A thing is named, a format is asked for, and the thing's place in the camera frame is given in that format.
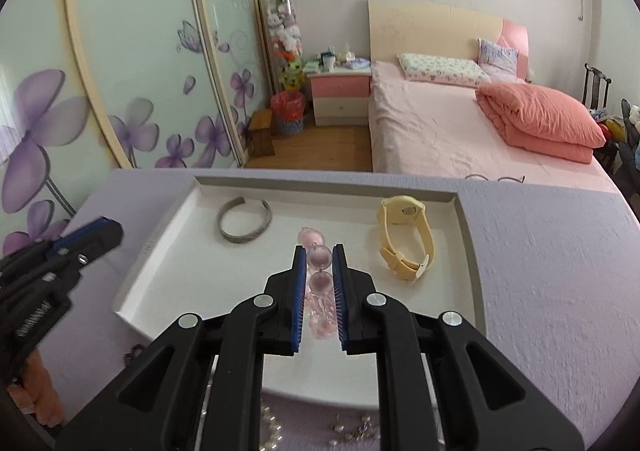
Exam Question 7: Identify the floral sliding door wardrobe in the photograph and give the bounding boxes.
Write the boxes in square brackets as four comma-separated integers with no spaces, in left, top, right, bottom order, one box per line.
[0,0,271,257]

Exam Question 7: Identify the small silver beaded jewelry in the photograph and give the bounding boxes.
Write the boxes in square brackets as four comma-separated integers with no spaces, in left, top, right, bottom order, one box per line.
[329,411,378,449]

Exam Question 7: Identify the small purple pillow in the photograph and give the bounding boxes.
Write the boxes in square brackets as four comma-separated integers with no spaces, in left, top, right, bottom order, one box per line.
[477,38,521,82]

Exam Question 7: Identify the pink and white nightstand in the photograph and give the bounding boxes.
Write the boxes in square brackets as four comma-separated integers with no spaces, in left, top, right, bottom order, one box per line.
[305,68,373,127]

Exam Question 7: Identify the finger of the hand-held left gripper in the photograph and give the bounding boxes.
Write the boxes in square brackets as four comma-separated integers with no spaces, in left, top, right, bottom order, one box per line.
[30,216,108,253]
[0,222,124,302]

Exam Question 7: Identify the small wooden stool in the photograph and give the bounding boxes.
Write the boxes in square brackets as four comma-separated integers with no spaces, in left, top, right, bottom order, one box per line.
[248,108,277,157]

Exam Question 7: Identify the person's left hand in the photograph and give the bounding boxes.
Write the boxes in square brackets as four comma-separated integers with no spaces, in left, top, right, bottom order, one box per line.
[10,346,66,427]

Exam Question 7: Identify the dark wooden chair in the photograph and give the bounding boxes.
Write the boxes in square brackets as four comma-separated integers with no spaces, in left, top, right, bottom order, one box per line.
[582,64,613,112]

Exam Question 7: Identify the pile of plush toys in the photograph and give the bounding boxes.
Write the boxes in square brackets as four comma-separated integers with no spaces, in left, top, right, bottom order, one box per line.
[590,104,640,142]

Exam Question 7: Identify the white shallow tray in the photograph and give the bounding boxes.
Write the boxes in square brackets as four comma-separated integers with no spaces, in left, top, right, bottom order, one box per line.
[112,174,488,407]

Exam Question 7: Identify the white floral pillow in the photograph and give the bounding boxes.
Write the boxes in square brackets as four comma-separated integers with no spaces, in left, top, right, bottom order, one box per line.
[397,52,493,88]

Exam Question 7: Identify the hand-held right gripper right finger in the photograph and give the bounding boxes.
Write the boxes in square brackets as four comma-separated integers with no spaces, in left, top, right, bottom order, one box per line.
[333,244,586,451]

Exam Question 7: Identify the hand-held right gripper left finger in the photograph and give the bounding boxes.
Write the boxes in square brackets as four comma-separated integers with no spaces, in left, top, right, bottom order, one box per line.
[55,245,307,451]

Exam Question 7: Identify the yellow wristwatch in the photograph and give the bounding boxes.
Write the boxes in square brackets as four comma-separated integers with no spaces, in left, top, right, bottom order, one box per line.
[375,195,435,282]

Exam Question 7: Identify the silver bangle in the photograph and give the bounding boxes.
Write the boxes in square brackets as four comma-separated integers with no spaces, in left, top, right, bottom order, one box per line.
[216,197,273,245]

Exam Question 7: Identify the folded pink quilt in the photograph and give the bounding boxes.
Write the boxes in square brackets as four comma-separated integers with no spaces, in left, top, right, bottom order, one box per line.
[475,82,607,163]

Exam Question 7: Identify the cream and pink headboard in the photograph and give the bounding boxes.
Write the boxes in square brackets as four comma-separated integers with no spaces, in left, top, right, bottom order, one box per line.
[367,0,529,82]

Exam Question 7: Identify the trash bin with red bag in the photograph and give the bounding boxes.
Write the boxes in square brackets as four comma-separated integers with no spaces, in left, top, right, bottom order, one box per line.
[271,90,307,137]

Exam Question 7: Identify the purple table cloth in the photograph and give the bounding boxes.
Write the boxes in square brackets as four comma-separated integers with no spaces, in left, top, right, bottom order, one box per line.
[30,168,640,451]

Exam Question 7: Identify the bed with pink sheet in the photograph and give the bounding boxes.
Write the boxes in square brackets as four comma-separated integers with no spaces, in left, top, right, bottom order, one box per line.
[367,60,621,194]

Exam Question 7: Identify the pink bead bracelet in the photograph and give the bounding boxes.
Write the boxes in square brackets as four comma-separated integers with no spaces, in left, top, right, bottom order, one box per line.
[297,227,337,341]

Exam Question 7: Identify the clear tube of plush toys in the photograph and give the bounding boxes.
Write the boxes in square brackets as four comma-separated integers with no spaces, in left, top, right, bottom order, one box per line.
[263,0,306,97]

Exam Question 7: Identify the thin-frame eyeglasses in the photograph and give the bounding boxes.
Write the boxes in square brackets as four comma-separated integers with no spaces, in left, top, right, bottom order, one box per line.
[464,173,527,185]

